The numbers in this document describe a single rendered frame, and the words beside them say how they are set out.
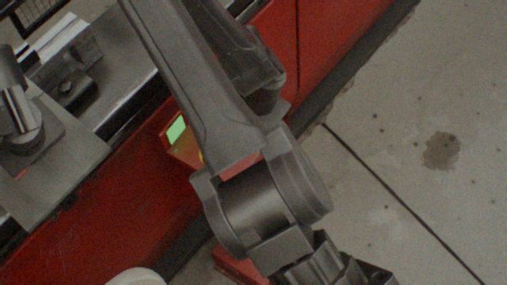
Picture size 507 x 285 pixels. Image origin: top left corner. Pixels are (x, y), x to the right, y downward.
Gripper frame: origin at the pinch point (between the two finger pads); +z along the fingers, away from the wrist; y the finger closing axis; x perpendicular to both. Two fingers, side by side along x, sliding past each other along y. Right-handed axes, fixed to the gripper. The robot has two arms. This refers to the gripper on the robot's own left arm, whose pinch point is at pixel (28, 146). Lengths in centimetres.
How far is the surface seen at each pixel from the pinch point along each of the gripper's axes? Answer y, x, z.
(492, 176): -103, 98, 63
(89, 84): -17.2, -3.7, 17.0
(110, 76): -21.9, -2.5, 19.7
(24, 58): -10.9, -14.1, 12.2
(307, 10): -76, 15, 39
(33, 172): 2.2, 3.2, 2.2
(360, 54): -113, 40, 90
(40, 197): 4.1, 6.8, 0.1
